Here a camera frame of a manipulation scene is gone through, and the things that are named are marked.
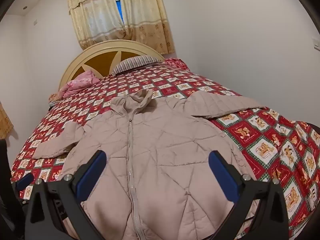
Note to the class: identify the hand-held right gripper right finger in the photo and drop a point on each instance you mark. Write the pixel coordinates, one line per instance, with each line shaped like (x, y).
(221, 172)

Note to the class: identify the beige quilted jacket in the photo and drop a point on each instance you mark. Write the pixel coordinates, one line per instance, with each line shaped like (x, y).
(160, 155)

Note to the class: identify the cream floral curtain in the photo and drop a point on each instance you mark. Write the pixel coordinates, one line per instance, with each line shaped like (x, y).
(130, 15)

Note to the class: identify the pink quilt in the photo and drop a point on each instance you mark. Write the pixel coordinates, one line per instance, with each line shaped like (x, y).
(77, 83)

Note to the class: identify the white wall switch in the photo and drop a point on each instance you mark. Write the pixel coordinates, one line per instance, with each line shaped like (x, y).
(316, 43)

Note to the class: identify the yellow patterned cloth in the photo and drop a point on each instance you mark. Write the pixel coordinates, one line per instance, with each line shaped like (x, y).
(5, 121)

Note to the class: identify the striped pillow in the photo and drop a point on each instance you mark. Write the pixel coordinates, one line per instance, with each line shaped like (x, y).
(135, 63)

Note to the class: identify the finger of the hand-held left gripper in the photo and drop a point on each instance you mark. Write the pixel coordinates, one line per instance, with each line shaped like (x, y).
(24, 181)

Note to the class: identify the window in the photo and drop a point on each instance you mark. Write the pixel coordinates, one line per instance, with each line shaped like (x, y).
(117, 2)

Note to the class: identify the red checked printed bedspread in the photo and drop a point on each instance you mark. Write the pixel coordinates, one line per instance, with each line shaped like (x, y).
(272, 140)

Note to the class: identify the cream wooden headboard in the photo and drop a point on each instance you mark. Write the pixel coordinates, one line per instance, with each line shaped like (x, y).
(100, 60)

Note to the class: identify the red patterned cloth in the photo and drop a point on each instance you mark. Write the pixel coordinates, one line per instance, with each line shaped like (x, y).
(176, 63)

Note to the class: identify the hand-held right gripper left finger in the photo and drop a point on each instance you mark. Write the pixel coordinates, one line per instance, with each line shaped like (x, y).
(93, 171)

